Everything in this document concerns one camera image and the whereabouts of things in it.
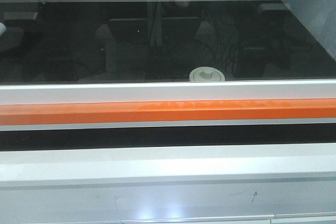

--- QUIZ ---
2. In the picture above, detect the glass jar with cream lid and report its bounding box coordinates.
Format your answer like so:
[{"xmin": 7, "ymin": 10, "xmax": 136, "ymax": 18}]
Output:
[{"xmin": 189, "ymin": 67, "xmax": 225, "ymax": 82}]

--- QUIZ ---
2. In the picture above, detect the orange and white sash frame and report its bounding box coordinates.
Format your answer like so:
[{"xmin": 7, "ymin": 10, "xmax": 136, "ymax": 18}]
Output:
[{"xmin": 1, "ymin": 79, "xmax": 335, "ymax": 131}]

